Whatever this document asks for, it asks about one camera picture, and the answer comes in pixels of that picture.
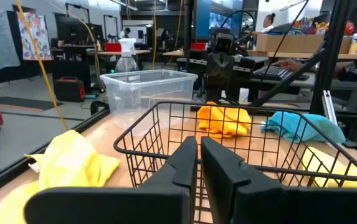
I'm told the cardboard box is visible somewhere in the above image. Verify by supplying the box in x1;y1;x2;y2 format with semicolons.
255;33;353;54

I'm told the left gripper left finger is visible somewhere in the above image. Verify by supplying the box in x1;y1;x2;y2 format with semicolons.
24;136;199;224

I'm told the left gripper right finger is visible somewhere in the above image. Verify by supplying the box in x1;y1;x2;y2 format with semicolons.
201;136;357;224

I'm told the large blue monitor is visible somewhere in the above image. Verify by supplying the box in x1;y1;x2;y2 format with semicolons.
193;0;244;40

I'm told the black keyboard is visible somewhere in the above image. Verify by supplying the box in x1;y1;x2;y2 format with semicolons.
252;65;310;82

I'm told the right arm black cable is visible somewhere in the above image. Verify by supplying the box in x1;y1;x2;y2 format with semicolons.
220;9;257;43

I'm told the black wire basket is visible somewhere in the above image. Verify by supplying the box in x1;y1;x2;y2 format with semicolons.
113;101;357;224

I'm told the yellow hanging cable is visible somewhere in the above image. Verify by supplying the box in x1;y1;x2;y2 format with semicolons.
15;0;70;131

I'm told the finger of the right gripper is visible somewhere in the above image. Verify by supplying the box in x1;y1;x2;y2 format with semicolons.
221;53;239;79
205;53;222;79

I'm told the black floor mat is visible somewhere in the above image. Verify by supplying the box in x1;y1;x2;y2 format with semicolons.
0;96;64;112

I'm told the yellow microfiber towel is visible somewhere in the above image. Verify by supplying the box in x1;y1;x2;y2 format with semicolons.
301;146;357;189
0;129;122;224

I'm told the person's hand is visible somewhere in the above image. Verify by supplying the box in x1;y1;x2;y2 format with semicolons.
271;58;303;72

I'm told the person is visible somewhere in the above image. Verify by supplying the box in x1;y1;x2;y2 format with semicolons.
118;27;131;40
260;12;276;34

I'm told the clear spray bottle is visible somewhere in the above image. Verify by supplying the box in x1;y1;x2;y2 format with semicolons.
115;37;139;74

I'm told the blue microfiber towel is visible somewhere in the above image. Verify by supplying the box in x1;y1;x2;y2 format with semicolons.
260;111;347;144

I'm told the orange microfiber towel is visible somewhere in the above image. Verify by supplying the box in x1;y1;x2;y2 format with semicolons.
196;101;253;139

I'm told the colourful patterned hanging cloth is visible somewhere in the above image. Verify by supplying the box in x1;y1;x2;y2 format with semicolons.
17;11;53;62

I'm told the colourful flower pile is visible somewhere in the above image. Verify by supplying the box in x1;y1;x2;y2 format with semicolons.
293;17;330;35

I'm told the black and red box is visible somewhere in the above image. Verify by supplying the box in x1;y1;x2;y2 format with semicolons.
53;77;87;103

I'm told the wooden desk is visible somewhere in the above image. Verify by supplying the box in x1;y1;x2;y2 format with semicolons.
246;49;357;60

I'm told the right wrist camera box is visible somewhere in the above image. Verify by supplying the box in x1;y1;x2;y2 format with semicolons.
211;27;238;56

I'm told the clear plastic bin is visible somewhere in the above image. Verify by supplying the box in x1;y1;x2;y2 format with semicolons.
99;68;199;131

